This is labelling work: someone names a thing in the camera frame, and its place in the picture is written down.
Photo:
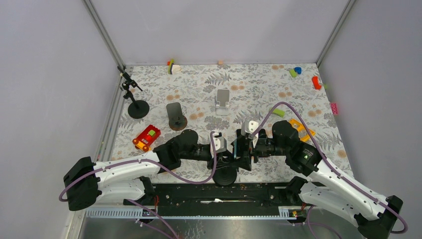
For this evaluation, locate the red arch block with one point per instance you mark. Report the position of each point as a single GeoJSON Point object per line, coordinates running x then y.
{"type": "Point", "coordinates": [316, 83]}

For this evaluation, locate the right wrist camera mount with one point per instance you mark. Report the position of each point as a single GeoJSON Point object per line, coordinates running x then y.
{"type": "Point", "coordinates": [250, 130]}

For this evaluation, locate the floral patterned mat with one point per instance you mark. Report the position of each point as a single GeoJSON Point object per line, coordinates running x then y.
{"type": "Point", "coordinates": [254, 90]}

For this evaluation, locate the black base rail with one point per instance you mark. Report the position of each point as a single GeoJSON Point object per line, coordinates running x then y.
{"type": "Point", "coordinates": [242, 200]}

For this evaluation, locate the red yellow toy truck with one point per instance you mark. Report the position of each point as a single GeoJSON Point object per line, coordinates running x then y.
{"type": "Point", "coordinates": [144, 140]}

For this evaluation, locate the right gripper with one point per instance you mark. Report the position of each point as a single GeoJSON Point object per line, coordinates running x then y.
{"type": "Point", "coordinates": [246, 158]}

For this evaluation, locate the white phone stand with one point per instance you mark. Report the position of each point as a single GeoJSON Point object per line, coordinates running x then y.
{"type": "Point", "coordinates": [222, 102]}

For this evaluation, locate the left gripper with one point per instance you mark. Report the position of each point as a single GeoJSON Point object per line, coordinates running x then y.
{"type": "Point", "coordinates": [221, 159]}

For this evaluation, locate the teal phone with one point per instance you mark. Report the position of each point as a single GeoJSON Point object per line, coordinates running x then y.
{"type": "Point", "coordinates": [234, 151]}

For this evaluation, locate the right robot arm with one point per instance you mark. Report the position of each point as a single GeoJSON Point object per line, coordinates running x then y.
{"type": "Point", "coordinates": [320, 183]}

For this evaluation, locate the pink brick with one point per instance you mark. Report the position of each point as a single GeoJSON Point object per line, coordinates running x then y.
{"type": "Point", "coordinates": [334, 108]}

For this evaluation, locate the green cylinder block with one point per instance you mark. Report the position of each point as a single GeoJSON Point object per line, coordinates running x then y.
{"type": "Point", "coordinates": [293, 73]}

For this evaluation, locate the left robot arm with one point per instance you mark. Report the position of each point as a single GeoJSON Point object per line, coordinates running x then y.
{"type": "Point", "coordinates": [132, 165]}

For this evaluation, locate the yellow triangle frame toy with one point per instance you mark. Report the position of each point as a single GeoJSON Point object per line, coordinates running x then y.
{"type": "Point", "coordinates": [303, 134]}

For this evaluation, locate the colourful block stack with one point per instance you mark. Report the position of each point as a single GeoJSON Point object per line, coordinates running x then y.
{"type": "Point", "coordinates": [172, 67]}

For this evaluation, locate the wooden-base grey phone stand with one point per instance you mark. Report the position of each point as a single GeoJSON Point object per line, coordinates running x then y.
{"type": "Point", "coordinates": [177, 121]}

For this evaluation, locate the blue heart block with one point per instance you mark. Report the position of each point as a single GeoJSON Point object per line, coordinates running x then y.
{"type": "Point", "coordinates": [298, 70]}

